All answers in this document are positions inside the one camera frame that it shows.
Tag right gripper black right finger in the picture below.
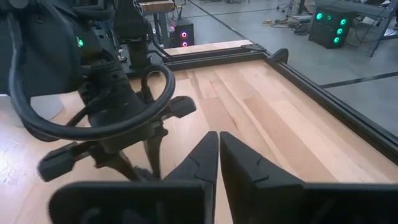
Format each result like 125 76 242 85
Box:
219 131 398 224

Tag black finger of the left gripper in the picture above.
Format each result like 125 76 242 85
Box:
143 123 169 180
91 146 142 183

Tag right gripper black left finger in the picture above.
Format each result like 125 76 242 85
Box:
48 130 220 224

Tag computer tower with pink lights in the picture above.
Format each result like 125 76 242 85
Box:
170 17 196 48

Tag computer tower with green lights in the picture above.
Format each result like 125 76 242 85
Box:
308 6 354 50

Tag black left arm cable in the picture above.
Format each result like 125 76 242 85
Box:
7 12 177 141

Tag black aluminium table frame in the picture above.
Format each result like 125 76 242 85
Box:
161 43 398 166

